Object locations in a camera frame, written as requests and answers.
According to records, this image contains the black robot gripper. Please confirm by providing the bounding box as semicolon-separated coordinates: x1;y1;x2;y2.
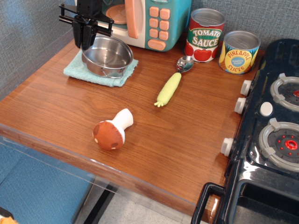
59;0;114;50

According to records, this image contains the stainless steel pot bowl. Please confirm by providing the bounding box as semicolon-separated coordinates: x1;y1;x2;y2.
81;35;134;78

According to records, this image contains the light blue cloth napkin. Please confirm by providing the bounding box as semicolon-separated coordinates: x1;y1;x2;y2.
63;50;139;87

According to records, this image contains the white stove knob top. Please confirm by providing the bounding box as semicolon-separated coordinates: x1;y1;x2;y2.
240;80;252;96

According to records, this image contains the white stove knob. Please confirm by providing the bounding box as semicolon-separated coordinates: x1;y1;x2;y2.
234;98;246;114
240;80;252;96
221;138;234;157

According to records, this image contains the teal toy microwave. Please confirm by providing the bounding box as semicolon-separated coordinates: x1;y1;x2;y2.
92;0;191;52

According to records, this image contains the toy mushroom brown cap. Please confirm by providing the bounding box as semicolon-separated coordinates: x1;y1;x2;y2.
93;108;134;150

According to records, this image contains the tomato sauce can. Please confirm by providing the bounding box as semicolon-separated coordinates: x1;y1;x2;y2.
185;8;226;63

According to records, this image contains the pineapple slices can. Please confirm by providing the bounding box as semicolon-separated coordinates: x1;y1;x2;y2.
219;30;261;74

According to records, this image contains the white stove knob middle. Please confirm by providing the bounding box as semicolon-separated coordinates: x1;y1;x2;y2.
234;98;246;114

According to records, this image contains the white stove knob bottom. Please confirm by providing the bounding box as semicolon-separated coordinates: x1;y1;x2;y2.
221;138;234;157

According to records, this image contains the orange plush toy corner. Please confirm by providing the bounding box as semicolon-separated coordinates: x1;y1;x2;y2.
0;217;18;224

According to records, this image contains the black toy stove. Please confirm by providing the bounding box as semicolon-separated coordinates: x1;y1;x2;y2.
192;39;299;224

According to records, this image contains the spoon with green handle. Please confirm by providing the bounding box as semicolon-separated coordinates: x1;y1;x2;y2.
154;56;193;107

